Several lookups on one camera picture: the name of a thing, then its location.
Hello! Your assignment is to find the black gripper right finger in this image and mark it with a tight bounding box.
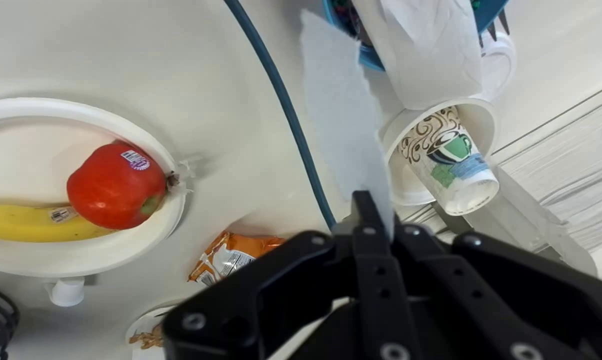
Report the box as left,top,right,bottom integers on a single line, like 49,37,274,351
392,222,602,360

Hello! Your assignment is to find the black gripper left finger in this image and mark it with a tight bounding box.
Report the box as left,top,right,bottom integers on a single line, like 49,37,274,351
162,188,415,360

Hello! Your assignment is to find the white paper towel sheet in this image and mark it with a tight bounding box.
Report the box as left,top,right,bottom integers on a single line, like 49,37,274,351
297,0,486,237

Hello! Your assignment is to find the blue bowl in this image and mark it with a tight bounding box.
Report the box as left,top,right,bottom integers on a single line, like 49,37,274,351
320,0,512,73

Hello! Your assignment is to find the orange snack bag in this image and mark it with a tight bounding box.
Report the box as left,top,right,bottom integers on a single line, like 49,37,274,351
186,230,288,288

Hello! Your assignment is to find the paper cup with coffee print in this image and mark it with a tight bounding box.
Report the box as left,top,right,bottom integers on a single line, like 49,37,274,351
395,105,501,218

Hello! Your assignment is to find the white paper cup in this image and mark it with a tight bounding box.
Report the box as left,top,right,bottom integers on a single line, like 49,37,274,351
377,98,497,207

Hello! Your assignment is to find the red bell pepper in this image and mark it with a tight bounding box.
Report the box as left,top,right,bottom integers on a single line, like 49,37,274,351
65,137,180,230

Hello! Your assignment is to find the small white lid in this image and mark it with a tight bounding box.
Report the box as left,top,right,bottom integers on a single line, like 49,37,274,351
44,273,98,307

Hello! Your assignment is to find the yellow banana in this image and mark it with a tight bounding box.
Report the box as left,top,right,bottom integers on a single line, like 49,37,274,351
0,199,118,243

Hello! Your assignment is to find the silver fork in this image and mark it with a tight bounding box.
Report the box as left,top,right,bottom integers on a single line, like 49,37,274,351
477,6,515,52

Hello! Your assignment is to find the white round plate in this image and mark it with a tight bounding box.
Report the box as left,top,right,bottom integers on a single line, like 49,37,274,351
0,95,190,277

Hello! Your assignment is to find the blue cable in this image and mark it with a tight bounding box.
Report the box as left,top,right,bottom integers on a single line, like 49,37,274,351
222,0,338,232

